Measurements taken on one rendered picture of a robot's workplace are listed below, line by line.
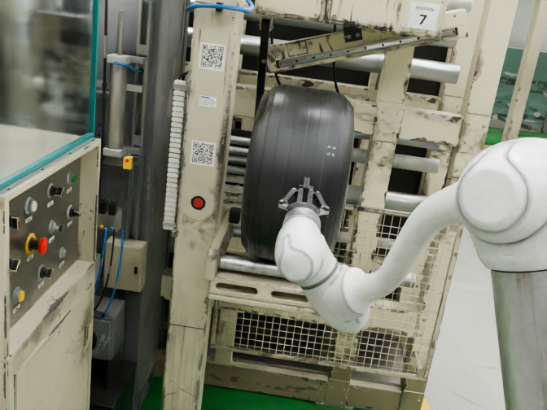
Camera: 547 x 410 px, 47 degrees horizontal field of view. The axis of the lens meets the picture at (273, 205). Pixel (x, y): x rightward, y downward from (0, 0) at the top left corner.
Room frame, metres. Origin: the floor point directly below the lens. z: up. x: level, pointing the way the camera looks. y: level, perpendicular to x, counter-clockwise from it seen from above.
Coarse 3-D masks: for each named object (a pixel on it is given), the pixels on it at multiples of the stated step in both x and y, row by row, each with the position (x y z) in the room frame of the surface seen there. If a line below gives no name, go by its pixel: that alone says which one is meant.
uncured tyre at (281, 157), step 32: (288, 96) 1.83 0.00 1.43; (320, 96) 1.85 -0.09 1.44; (256, 128) 1.75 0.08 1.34; (320, 128) 1.73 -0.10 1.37; (352, 128) 1.78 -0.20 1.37; (256, 160) 1.68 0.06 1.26; (288, 160) 1.67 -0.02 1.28; (320, 160) 1.67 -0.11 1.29; (256, 192) 1.65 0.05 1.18; (288, 192) 1.65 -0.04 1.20; (320, 192) 1.64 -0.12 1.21; (256, 224) 1.66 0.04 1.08; (256, 256) 1.76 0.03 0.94
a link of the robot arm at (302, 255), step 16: (288, 224) 1.30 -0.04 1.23; (304, 224) 1.29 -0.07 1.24; (288, 240) 1.23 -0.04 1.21; (304, 240) 1.23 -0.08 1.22; (320, 240) 1.27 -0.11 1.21; (288, 256) 1.20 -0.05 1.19; (304, 256) 1.19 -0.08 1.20; (320, 256) 1.23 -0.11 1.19; (288, 272) 1.20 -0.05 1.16; (304, 272) 1.19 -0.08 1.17; (320, 272) 1.24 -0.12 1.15; (304, 288) 1.26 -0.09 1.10
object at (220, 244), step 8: (224, 224) 1.99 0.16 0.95; (232, 224) 2.06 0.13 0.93; (224, 232) 1.91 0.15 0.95; (216, 240) 1.83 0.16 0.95; (224, 240) 1.89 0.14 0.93; (216, 248) 1.77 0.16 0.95; (224, 248) 1.92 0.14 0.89; (208, 256) 1.73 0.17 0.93; (216, 256) 1.73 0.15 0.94; (208, 264) 1.73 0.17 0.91; (216, 264) 1.75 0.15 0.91; (208, 272) 1.73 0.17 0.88; (216, 272) 1.77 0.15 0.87; (208, 280) 1.73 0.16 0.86
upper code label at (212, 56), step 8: (200, 48) 1.85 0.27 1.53; (208, 48) 1.85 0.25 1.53; (216, 48) 1.85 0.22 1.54; (224, 48) 1.85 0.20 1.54; (200, 56) 1.85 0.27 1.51; (208, 56) 1.85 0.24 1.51; (216, 56) 1.85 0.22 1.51; (224, 56) 1.85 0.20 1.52; (200, 64) 1.85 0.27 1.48; (208, 64) 1.85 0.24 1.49; (216, 64) 1.85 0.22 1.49
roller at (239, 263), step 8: (224, 256) 1.78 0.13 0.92; (232, 256) 1.79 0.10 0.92; (224, 264) 1.77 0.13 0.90; (232, 264) 1.77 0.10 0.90; (240, 264) 1.77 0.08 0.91; (248, 264) 1.77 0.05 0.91; (256, 264) 1.77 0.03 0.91; (264, 264) 1.77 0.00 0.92; (272, 264) 1.77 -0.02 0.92; (248, 272) 1.77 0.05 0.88; (256, 272) 1.77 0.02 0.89; (264, 272) 1.76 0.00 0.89; (272, 272) 1.76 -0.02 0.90
